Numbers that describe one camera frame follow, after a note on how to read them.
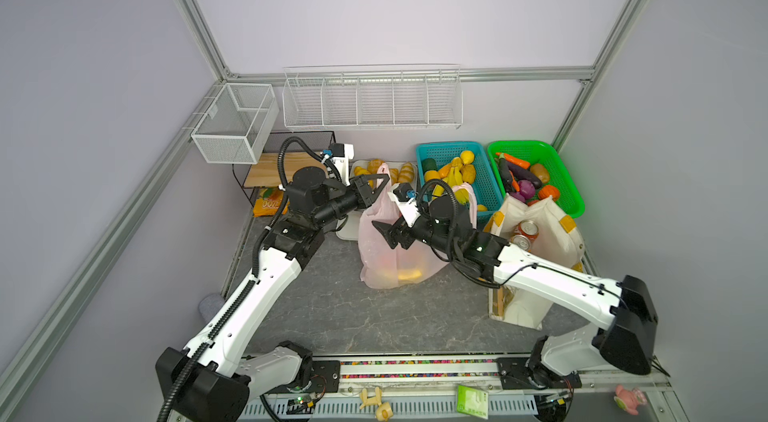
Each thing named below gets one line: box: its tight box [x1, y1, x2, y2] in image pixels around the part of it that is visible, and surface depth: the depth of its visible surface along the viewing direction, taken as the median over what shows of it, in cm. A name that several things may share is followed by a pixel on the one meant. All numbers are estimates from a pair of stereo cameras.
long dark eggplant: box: [506, 160, 542, 189], surface depth 114 cm
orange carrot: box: [496, 152, 531, 169], surface depth 118 cm
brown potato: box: [530, 163, 550, 183], surface depth 114 cm
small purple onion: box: [518, 179, 536, 200], surface depth 108 cm
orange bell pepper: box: [538, 185, 560, 201], surface depth 107 cm
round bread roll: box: [367, 158, 385, 174], surface depth 118 cm
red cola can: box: [512, 219, 539, 252], surface depth 91 cm
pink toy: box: [614, 384, 647, 415], surface depth 70 cm
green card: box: [456, 385, 489, 420], surface depth 71 cm
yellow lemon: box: [460, 150, 475, 165], surface depth 115 cm
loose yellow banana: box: [432, 157, 463, 197], surface depth 114 cm
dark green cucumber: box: [498, 153, 513, 193], surface depth 113 cm
